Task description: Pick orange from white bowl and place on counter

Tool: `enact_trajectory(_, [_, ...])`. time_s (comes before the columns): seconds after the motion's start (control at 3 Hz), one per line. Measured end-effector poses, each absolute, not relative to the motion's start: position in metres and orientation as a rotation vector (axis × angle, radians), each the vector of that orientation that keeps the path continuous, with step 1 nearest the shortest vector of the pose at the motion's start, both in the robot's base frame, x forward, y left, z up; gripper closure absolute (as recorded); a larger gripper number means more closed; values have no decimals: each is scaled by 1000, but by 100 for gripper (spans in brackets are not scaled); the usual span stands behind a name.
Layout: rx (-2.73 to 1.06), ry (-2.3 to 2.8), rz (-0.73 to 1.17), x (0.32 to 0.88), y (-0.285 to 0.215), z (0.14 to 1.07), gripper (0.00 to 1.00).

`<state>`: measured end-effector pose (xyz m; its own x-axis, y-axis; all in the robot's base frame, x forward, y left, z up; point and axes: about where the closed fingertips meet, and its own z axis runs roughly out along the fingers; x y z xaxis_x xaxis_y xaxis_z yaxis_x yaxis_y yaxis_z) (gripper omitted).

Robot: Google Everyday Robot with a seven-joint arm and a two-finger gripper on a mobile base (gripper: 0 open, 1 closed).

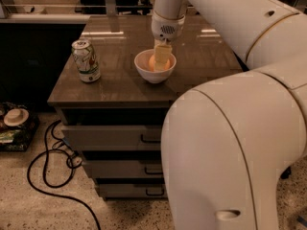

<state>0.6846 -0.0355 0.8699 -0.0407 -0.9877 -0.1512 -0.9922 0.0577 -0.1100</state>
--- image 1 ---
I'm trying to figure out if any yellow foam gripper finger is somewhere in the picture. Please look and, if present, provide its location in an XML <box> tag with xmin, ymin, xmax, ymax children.
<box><xmin>154</xmin><ymin>40</ymin><xmax>172</xmax><ymax>71</ymax></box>

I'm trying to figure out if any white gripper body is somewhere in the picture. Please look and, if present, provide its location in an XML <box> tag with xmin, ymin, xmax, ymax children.
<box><xmin>152</xmin><ymin>11</ymin><xmax>185</xmax><ymax>42</ymax></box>

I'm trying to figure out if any orange fruit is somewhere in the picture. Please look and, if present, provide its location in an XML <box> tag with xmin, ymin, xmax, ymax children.
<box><xmin>149</xmin><ymin>56</ymin><xmax>171</xmax><ymax>72</ymax></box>

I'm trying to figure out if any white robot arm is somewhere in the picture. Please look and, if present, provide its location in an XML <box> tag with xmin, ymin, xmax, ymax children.
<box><xmin>152</xmin><ymin>0</ymin><xmax>307</xmax><ymax>230</ymax></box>

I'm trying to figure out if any white ceramic bowl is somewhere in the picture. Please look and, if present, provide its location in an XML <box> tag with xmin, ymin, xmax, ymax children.
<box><xmin>134</xmin><ymin>49</ymin><xmax>177</xmax><ymax>83</ymax></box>

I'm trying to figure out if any green white soda can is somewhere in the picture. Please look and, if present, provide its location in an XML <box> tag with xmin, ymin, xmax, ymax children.
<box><xmin>71</xmin><ymin>39</ymin><xmax>101</xmax><ymax>83</ymax></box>

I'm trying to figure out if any grey drawer cabinet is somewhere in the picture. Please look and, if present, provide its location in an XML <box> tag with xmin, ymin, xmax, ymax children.
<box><xmin>48</xmin><ymin>15</ymin><xmax>241</xmax><ymax>187</ymax></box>

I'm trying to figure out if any top grey drawer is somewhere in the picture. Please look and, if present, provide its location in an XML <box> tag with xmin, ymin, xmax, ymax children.
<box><xmin>62</xmin><ymin>126</ymin><xmax>161</xmax><ymax>150</ymax></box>

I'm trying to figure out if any grey drawer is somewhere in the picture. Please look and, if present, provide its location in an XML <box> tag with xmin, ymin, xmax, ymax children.
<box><xmin>62</xmin><ymin>126</ymin><xmax>161</xmax><ymax>150</ymax></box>
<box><xmin>96</xmin><ymin>184</ymin><xmax>167</xmax><ymax>199</ymax></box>
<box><xmin>83</xmin><ymin>160</ymin><xmax>163</xmax><ymax>178</ymax></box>

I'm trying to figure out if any middle grey drawer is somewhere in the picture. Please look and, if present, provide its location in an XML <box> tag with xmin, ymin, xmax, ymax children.
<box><xmin>83</xmin><ymin>160</ymin><xmax>163</xmax><ymax>178</ymax></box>

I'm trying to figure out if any bottom grey drawer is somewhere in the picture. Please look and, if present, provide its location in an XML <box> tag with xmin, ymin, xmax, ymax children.
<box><xmin>96</xmin><ymin>184</ymin><xmax>167</xmax><ymax>199</ymax></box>

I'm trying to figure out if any beige hat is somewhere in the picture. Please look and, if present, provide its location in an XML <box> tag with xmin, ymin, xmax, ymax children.
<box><xmin>4</xmin><ymin>108</ymin><xmax>29</xmax><ymax>127</ymax></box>

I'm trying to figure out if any dark patterned box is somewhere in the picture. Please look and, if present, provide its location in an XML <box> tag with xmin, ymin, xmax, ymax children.
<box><xmin>0</xmin><ymin>103</ymin><xmax>39</xmax><ymax>151</ymax></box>

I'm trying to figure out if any black chair base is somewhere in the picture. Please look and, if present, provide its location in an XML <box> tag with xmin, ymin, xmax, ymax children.
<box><xmin>280</xmin><ymin>167</ymin><xmax>292</xmax><ymax>179</ymax></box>

